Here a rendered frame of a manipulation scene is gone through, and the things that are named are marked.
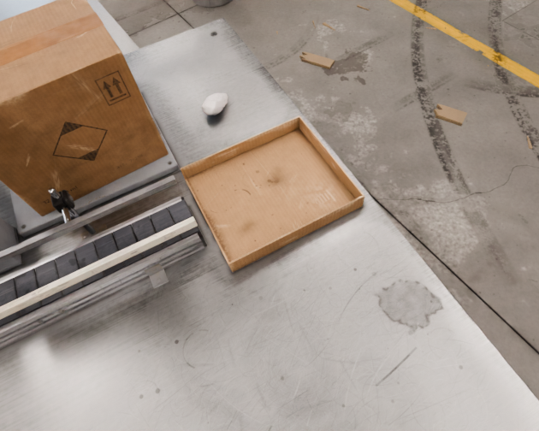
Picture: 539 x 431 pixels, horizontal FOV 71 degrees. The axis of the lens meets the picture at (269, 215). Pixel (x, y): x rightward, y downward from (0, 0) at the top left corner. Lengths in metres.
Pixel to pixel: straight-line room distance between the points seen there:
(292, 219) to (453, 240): 1.13
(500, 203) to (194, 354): 1.59
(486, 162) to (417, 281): 1.42
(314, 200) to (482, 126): 1.57
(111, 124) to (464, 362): 0.76
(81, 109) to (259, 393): 0.58
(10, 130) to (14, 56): 0.13
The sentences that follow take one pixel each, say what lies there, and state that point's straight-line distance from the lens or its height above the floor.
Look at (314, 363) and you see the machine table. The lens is 0.69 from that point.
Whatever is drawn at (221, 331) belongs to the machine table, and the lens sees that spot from 0.72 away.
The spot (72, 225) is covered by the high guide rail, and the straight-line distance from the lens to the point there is 0.75.
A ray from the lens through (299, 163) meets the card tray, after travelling 0.87.
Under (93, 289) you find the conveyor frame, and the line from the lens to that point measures 0.77.
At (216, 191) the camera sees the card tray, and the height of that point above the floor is 0.83.
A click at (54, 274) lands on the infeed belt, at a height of 0.88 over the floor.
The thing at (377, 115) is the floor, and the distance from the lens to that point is 2.19.
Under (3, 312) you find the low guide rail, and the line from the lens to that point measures 0.80.
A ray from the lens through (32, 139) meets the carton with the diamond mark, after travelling 0.81.
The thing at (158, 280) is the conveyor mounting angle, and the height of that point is 0.83.
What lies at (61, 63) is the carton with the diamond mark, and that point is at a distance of 0.78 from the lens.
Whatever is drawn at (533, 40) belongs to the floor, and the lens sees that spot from 2.93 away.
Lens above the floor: 1.51
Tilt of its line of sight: 59 degrees down
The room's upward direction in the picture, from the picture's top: 8 degrees counter-clockwise
